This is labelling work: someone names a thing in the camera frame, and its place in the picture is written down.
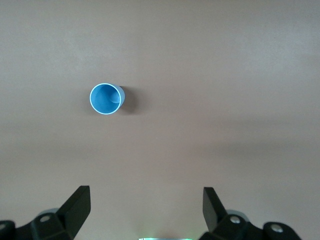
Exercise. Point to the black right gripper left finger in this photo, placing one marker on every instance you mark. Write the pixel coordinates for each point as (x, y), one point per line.
(72, 215)

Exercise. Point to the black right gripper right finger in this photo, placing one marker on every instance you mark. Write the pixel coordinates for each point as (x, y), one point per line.
(215, 217)

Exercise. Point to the blue plastic cup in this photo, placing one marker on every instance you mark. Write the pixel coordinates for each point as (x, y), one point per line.
(105, 100)

